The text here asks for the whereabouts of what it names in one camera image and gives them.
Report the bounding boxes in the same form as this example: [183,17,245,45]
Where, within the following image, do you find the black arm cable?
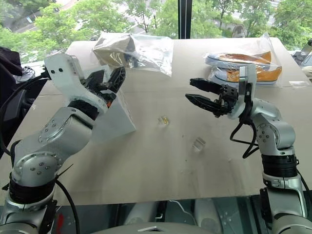
[0,74,49,158]
[230,116,260,159]

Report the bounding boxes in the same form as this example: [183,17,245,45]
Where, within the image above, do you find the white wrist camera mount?
[44,54,116,114]
[228,64,257,120]

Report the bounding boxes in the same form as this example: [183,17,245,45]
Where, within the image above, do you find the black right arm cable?
[230,116,260,159]

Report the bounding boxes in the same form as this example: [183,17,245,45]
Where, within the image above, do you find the black cloth bundle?
[0,46,24,80]

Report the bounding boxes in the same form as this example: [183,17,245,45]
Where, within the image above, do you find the plastic bag with brown item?
[92,32,174,78]

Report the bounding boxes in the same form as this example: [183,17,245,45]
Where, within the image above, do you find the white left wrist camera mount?
[44,54,116,114]

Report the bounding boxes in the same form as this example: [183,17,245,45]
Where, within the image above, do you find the black cable at left shoulder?
[54,179,81,234]

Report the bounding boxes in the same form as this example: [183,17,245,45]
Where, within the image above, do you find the black window post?
[177,0,193,39]

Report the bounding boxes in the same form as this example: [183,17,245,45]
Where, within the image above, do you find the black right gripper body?
[213,84,239,117]

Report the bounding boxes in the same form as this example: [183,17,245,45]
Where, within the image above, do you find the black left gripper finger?
[108,66,127,94]
[84,70,106,85]

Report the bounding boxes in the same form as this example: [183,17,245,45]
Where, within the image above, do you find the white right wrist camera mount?
[228,64,257,120]

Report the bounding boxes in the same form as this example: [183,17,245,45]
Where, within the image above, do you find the silver robot torso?
[89,220,221,234]

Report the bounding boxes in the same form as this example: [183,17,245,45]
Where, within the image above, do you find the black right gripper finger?
[185,93,221,116]
[189,78,224,95]

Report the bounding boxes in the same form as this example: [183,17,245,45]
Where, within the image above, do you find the black flat device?
[1,89,28,125]

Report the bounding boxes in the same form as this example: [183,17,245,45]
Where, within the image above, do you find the white box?
[92,89,137,142]

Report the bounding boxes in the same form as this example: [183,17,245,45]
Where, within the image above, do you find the grey rounded shape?
[194,197,224,234]
[123,201,167,226]

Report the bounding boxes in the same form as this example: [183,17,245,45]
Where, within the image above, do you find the bagged orange white sneakers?
[203,33,284,88]

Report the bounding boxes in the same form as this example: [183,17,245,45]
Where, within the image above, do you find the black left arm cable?
[0,74,49,158]

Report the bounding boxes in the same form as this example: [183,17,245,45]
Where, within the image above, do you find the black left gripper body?
[82,78,117,108]

